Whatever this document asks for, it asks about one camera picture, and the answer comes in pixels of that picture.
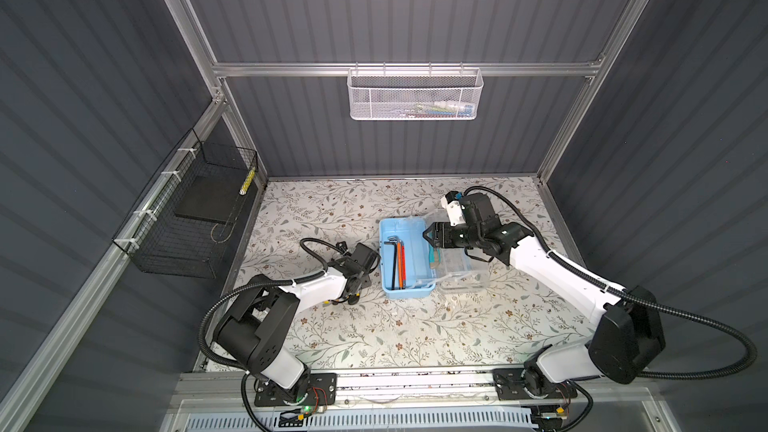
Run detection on black wire basket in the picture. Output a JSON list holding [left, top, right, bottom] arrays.
[[113, 130, 259, 279]]

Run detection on blue plastic tool box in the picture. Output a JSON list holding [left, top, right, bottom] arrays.
[[379, 209, 490, 300]]

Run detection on white wire mesh basket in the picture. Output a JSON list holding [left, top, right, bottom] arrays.
[[346, 67, 484, 121]]

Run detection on yellow marker in basket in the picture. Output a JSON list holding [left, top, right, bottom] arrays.
[[239, 167, 256, 196]]

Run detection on black hex key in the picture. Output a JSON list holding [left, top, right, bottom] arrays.
[[387, 236, 401, 290]]

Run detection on orange hex key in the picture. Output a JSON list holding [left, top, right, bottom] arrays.
[[392, 241, 402, 290]]

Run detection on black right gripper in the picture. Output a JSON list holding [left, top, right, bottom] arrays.
[[421, 221, 480, 250]]

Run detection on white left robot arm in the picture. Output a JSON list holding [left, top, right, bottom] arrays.
[[198, 241, 380, 402]]

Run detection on black pad in basket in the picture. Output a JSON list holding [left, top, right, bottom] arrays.
[[174, 176, 241, 224]]

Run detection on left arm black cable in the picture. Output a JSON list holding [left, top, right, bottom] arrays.
[[197, 237, 349, 432]]

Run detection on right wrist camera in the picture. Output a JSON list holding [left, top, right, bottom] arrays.
[[440, 191, 465, 226]]

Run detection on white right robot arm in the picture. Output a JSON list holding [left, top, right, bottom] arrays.
[[423, 191, 666, 397]]

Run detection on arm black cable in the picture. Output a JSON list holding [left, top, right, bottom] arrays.
[[197, 237, 349, 432], [463, 185, 758, 380]]

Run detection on teal handled tool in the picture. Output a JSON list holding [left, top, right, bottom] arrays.
[[429, 247, 440, 269]]

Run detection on red hex key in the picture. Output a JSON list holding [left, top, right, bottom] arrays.
[[398, 241, 407, 290]]

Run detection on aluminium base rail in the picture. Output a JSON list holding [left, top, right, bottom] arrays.
[[160, 365, 679, 431]]

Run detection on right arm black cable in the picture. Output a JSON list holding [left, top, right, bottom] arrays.
[[463, 185, 758, 380]]

